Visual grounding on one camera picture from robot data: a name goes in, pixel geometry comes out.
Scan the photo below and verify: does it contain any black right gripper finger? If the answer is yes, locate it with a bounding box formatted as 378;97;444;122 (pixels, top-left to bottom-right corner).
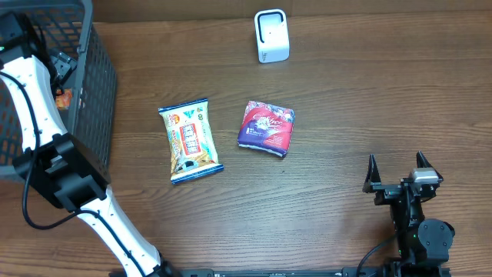
416;151;444;182
362;154;382;193

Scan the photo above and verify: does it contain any grey plastic shopping basket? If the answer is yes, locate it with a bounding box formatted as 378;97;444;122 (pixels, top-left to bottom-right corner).
1;1;117;164

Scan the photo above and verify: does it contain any white barcode scanner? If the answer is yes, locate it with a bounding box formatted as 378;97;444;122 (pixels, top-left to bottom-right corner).
254;8;290;64

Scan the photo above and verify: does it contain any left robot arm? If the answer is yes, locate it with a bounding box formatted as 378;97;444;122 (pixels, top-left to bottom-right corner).
1;11;180;276

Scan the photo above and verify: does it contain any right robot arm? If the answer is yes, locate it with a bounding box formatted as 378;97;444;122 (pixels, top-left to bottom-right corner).
355;152;455;276

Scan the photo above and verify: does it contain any red purple pad package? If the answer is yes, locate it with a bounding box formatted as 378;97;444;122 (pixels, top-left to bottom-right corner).
238;101;295;158

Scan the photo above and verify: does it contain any small orange packet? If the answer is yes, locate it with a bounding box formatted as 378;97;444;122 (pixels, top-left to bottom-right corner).
55;88;73;111

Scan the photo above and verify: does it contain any gold blue wipes packet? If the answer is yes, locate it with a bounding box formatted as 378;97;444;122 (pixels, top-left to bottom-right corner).
158;98;224;185

